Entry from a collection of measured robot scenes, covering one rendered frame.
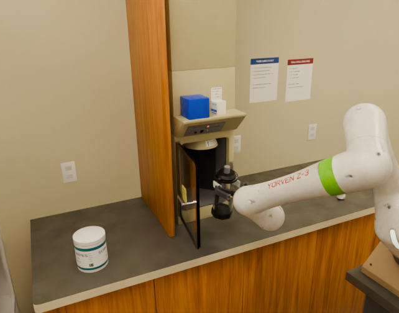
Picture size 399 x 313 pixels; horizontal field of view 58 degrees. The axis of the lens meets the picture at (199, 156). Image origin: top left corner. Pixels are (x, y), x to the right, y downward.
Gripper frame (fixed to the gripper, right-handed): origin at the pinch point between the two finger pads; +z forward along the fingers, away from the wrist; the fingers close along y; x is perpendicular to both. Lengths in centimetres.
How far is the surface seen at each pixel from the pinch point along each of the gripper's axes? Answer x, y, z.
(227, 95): -36.4, -10.9, 18.3
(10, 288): 64, 102, 59
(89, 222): 27, 58, 43
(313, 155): 24, -108, 62
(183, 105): -35.4, 13.7, 13.5
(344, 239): 46, -71, -8
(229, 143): -12.0, -12.2, 18.7
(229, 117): -29.0, -5.6, 6.9
